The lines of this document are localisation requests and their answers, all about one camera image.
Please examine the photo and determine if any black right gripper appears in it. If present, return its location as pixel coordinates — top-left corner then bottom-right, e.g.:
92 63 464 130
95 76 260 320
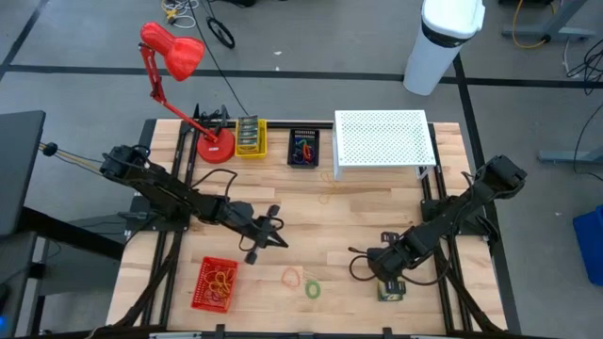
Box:
367 247 409 296

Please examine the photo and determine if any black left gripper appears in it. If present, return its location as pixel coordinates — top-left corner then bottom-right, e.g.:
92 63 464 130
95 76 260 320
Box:
243 205 290 266

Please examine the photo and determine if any red plastic basket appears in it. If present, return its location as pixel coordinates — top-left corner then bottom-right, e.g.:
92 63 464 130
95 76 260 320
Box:
190 256 239 315

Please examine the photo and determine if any black plastic basket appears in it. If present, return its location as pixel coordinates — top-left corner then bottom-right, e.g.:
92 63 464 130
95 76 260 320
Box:
286 128 320 170

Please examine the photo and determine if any red desk lamp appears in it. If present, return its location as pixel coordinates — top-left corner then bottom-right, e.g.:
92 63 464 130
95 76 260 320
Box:
139 21 236 165

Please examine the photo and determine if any grey desk leg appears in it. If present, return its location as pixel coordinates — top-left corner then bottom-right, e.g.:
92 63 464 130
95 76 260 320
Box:
501 0 599 42
538 148 603 165

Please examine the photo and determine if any black desk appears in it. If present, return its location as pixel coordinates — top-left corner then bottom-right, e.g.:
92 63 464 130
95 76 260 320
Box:
0 110 126 339

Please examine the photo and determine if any wide orange rubber band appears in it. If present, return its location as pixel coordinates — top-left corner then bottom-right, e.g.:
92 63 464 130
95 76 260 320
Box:
281 266 302 289

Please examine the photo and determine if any yellow plastic basket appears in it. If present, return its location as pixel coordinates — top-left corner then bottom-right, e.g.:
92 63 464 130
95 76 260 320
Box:
234 118 269 160

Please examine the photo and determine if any white perforated shelf riser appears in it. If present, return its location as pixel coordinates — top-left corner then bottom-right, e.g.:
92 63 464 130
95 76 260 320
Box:
332 109 437 182

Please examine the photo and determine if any white aluminium bar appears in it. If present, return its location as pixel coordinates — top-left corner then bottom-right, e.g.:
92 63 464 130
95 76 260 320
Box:
149 331 204 339

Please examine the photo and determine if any blue plastic bin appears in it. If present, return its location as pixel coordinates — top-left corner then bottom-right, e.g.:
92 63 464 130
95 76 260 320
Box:
572 202 603 287

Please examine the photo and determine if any wooden pole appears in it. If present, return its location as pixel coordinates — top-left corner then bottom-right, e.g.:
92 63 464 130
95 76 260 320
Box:
39 142 107 173

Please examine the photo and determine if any white trash can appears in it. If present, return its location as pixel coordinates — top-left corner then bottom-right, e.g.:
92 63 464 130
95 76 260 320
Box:
402 0 486 97

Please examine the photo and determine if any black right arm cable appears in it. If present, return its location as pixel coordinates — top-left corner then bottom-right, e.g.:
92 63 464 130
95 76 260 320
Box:
347 245 378 283
400 261 448 287

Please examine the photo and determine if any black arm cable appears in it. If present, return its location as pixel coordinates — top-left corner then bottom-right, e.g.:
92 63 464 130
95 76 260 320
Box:
347 245 378 283
400 261 448 287
190 168 258 253

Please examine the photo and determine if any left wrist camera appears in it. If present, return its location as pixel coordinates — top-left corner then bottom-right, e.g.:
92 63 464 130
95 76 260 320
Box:
228 201 255 222

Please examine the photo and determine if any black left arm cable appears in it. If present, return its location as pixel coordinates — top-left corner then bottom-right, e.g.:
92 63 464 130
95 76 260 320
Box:
190 168 258 253

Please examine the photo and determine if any black aluminium table frame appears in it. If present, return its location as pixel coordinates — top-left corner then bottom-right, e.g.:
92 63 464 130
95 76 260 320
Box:
106 117 522 338

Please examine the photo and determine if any black lamp cord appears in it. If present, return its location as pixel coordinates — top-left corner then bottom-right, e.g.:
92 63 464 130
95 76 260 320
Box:
187 0 253 120

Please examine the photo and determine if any black cable loop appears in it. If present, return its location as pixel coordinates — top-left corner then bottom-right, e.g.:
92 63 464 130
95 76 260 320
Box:
205 16 236 50

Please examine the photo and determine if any black floor cable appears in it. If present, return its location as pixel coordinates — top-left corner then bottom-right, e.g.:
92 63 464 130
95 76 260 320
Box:
566 37 603 95
572 101 603 183

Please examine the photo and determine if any white floor cable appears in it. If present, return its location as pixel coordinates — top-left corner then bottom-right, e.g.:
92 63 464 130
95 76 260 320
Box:
161 0 200 28

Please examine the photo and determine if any yellow floor cable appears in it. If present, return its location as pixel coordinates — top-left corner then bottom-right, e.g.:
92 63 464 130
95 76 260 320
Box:
512 0 557 50

